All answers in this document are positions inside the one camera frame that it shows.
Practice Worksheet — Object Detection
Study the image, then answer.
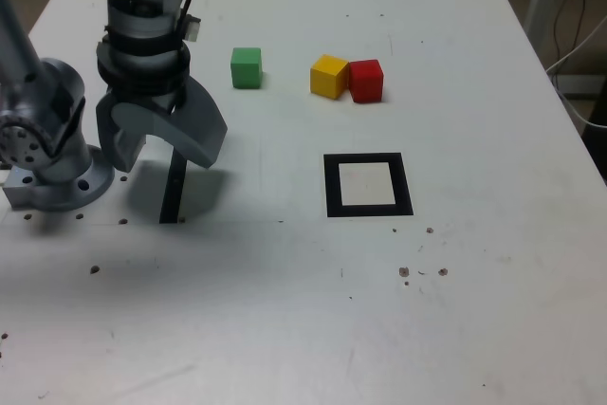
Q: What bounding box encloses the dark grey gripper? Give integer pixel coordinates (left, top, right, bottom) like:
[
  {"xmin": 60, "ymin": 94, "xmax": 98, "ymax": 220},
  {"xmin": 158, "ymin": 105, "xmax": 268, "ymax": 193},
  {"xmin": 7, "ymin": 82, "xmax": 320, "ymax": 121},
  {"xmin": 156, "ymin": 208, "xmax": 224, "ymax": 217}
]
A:
[{"xmin": 96, "ymin": 76, "xmax": 230, "ymax": 175}]

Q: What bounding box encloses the black tape square outline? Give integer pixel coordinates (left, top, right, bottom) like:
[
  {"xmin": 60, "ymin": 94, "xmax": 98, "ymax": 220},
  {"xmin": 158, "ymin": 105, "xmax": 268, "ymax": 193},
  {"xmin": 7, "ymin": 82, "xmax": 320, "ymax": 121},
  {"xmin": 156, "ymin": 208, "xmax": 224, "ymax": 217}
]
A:
[{"xmin": 322, "ymin": 152, "xmax": 414, "ymax": 218}]

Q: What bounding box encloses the black tape strip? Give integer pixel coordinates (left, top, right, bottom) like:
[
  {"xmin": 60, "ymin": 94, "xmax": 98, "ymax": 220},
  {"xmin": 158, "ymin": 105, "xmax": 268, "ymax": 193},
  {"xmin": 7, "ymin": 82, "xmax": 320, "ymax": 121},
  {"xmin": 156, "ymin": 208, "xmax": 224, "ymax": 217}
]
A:
[{"xmin": 158, "ymin": 148, "xmax": 190, "ymax": 225}]

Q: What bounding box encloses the white background cable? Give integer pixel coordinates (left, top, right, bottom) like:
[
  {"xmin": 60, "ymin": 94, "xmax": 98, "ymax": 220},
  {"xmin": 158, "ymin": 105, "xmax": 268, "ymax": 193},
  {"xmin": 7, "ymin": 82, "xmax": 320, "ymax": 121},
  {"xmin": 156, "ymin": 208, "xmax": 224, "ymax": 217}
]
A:
[{"xmin": 545, "ymin": 15, "xmax": 607, "ymax": 130}]

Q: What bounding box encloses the red cube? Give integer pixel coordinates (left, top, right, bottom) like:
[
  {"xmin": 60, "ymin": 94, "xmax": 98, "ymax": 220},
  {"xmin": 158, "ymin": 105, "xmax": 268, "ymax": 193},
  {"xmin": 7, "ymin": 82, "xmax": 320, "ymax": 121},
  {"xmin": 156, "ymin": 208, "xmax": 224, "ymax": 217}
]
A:
[{"xmin": 348, "ymin": 59, "xmax": 385, "ymax": 104}]

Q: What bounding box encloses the green cube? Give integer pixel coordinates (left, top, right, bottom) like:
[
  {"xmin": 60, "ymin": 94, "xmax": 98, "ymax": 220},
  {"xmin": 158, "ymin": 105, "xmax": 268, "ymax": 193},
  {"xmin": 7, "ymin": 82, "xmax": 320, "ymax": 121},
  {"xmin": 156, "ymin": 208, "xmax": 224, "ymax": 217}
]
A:
[{"xmin": 230, "ymin": 46, "xmax": 264, "ymax": 90}]

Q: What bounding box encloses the yellow cube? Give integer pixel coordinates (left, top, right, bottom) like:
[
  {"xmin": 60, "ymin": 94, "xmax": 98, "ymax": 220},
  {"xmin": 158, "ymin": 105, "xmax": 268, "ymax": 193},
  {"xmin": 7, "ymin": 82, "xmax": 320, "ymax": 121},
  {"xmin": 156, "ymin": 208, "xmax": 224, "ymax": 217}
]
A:
[{"xmin": 309, "ymin": 53, "xmax": 351, "ymax": 101}]

